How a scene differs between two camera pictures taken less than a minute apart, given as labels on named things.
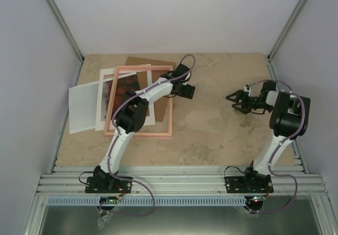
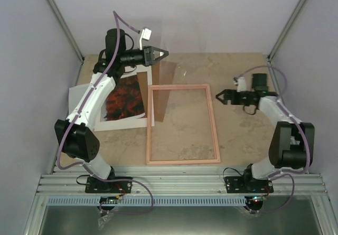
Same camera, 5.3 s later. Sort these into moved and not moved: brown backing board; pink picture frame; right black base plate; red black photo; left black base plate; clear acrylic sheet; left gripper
Moved: left gripper; clear acrylic sheet; pink picture frame
Not moved: left black base plate; red black photo; brown backing board; right black base plate
